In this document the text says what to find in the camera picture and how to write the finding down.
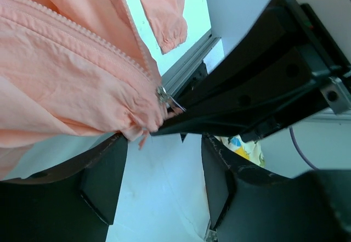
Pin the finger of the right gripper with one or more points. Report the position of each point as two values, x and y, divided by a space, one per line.
223 116
241 69

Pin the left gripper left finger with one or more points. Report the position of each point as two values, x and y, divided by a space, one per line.
73 201

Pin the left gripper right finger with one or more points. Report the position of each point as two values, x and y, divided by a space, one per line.
249 203

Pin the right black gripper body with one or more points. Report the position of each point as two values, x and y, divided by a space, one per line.
335 89

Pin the salmon pink jacket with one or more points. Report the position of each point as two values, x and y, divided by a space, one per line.
80 68

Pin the colourful yellow patterned object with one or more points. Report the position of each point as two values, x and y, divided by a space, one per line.
250 151

